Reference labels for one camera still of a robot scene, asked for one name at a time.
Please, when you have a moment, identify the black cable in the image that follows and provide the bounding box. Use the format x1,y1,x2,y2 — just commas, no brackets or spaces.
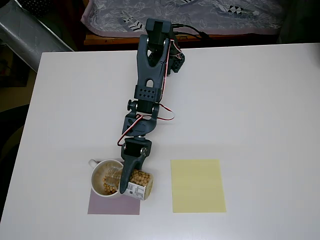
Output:
174,31,209,41
171,23,209,38

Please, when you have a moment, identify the brown wooden bed frame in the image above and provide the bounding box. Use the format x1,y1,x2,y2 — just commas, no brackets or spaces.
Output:
83,32,280,46

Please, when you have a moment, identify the white ceramic cup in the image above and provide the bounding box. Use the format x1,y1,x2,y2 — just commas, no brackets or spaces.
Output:
88,158,131,198

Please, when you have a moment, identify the silver foil wrapped duct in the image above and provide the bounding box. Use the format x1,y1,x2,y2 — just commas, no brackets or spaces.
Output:
0,0,75,76

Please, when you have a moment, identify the yellow square paper mat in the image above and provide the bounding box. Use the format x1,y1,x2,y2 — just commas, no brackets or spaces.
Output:
170,158,227,214

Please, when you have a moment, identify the black dotted fabric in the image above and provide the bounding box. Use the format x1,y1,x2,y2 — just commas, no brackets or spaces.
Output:
18,0,88,33

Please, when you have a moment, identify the red white servo cable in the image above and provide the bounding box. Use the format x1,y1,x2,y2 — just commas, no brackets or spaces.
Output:
142,39,184,123
116,114,145,149

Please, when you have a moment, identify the loose soybeans heap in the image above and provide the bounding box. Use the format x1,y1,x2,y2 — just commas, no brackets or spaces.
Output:
102,176,118,195

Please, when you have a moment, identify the glass jar of chickpeas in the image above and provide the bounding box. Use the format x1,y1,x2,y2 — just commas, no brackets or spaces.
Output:
103,165,154,201

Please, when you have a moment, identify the purple square paper mat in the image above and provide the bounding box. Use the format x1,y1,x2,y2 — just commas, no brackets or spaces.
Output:
87,161,143,215

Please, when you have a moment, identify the crumpled white cloth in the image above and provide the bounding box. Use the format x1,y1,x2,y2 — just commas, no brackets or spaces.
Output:
80,0,286,38

